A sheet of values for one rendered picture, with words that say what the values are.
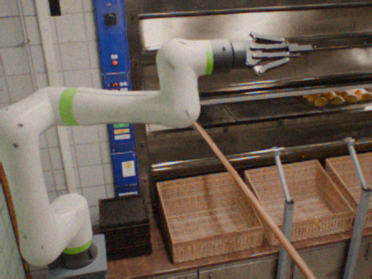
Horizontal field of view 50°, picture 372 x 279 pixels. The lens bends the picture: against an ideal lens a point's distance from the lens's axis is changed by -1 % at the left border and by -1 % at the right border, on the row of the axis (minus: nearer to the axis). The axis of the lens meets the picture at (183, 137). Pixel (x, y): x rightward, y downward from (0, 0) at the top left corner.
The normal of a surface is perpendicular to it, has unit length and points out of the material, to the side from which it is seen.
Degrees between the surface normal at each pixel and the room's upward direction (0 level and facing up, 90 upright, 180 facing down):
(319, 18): 70
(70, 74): 90
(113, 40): 90
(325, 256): 90
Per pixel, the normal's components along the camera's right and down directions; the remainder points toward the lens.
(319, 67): 0.19, 0.08
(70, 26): 0.22, 0.41
